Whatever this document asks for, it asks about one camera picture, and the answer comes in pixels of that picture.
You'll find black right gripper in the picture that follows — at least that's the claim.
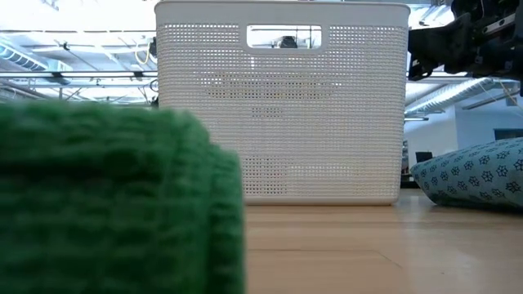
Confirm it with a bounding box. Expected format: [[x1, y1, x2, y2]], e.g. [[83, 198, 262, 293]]
[[408, 0, 523, 97]]

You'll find silver ventilation duct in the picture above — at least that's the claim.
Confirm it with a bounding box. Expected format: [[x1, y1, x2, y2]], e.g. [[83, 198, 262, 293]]
[[404, 77, 508, 118], [0, 42, 74, 73]]

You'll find teal patterned cloth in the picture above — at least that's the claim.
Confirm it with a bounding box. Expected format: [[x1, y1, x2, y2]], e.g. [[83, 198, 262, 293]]
[[409, 136, 523, 212]]

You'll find white perforated plastic basket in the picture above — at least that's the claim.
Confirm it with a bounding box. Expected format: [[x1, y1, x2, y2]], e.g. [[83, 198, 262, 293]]
[[154, 0, 411, 207]]

